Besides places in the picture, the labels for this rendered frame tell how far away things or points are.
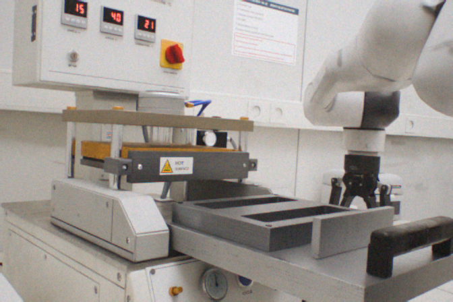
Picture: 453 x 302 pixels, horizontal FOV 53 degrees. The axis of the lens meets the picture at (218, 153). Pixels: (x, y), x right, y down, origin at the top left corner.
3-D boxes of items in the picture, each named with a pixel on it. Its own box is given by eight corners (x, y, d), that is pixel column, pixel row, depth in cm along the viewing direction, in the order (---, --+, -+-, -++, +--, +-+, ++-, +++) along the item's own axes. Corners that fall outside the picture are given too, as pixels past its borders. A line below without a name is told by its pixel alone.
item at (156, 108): (45, 160, 79) (48, 86, 79) (184, 160, 100) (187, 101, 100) (114, 176, 61) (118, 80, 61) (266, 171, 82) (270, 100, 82)
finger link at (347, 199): (354, 183, 97) (349, 179, 98) (333, 225, 101) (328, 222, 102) (364, 182, 100) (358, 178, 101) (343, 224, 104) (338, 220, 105)
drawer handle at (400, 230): (365, 273, 40) (368, 228, 40) (435, 249, 50) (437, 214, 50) (385, 279, 39) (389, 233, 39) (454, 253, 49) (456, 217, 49)
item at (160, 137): (79, 164, 77) (81, 108, 76) (183, 163, 91) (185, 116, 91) (133, 175, 64) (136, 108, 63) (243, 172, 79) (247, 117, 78)
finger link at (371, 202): (366, 182, 100) (372, 180, 99) (381, 232, 97) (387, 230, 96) (356, 183, 97) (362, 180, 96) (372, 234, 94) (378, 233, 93)
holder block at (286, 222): (171, 222, 58) (172, 201, 57) (274, 209, 71) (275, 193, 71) (268, 252, 45) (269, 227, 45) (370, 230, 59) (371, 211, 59)
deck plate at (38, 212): (1, 206, 85) (1, 201, 85) (154, 196, 109) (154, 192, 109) (126, 272, 51) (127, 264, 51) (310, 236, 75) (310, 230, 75)
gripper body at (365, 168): (336, 152, 99) (333, 194, 99) (371, 156, 92) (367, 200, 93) (354, 152, 104) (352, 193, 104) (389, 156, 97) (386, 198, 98)
